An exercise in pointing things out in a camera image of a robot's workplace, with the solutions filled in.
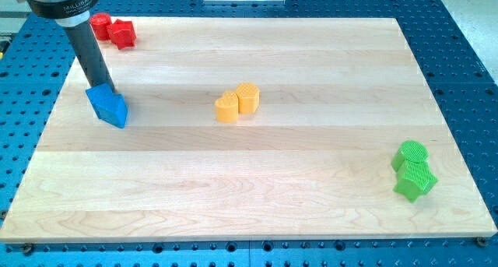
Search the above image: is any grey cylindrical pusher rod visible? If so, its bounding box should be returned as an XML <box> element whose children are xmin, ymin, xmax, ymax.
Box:
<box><xmin>64</xmin><ymin>21</ymin><xmax>115</xmax><ymax>92</ymax></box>

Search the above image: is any blue cube block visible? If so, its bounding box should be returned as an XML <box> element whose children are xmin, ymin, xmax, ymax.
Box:
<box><xmin>86</xmin><ymin>83</ymin><xmax>114</xmax><ymax>118</ymax></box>

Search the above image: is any light wooden board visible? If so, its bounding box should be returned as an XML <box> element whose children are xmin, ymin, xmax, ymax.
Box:
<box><xmin>1</xmin><ymin>17</ymin><xmax>496</xmax><ymax>244</ymax></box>

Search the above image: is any green cylinder block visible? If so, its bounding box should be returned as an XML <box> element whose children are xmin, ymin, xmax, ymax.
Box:
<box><xmin>391</xmin><ymin>140</ymin><xmax>429</xmax><ymax>171</ymax></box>

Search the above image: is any green star block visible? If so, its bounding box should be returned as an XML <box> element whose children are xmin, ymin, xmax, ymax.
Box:
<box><xmin>393</xmin><ymin>160</ymin><xmax>438</xmax><ymax>202</ymax></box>

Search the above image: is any silver robot arm black collar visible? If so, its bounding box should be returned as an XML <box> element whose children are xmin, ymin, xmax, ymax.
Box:
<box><xmin>16</xmin><ymin>0</ymin><xmax>98</xmax><ymax>27</ymax></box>

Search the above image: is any yellow pentagon block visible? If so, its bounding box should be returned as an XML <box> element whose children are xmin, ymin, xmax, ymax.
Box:
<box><xmin>235</xmin><ymin>83</ymin><xmax>260</xmax><ymax>114</ymax></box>

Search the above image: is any red star block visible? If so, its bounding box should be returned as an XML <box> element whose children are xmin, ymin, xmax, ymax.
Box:
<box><xmin>107</xmin><ymin>19</ymin><xmax>136</xmax><ymax>50</ymax></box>

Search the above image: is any red cylinder block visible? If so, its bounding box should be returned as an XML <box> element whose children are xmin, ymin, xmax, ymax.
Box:
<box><xmin>89</xmin><ymin>12</ymin><xmax>111</xmax><ymax>40</ymax></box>

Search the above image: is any blue triangular block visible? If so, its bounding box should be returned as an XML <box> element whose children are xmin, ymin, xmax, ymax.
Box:
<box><xmin>93</xmin><ymin>94</ymin><xmax>128</xmax><ymax>128</ymax></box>

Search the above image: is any yellow heart block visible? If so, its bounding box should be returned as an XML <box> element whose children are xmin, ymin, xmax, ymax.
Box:
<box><xmin>215</xmin><ymin>90</ymin><xmax>239</xmax><ymax>123</ymax></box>

